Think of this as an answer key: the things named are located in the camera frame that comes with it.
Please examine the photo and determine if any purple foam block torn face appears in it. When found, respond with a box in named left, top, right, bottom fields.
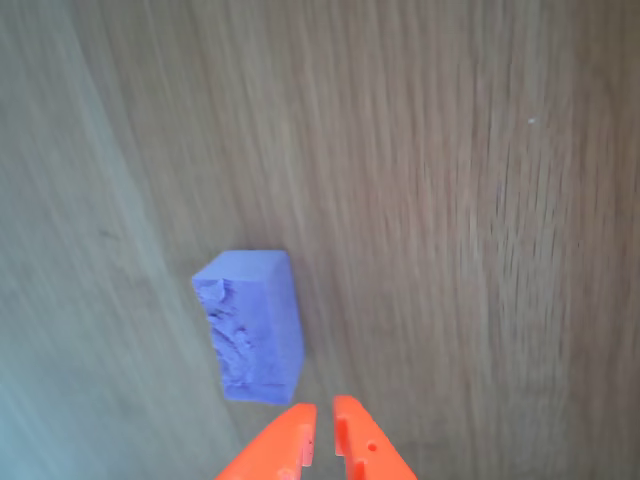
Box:
left=191, top=248, right=305, bottom=404

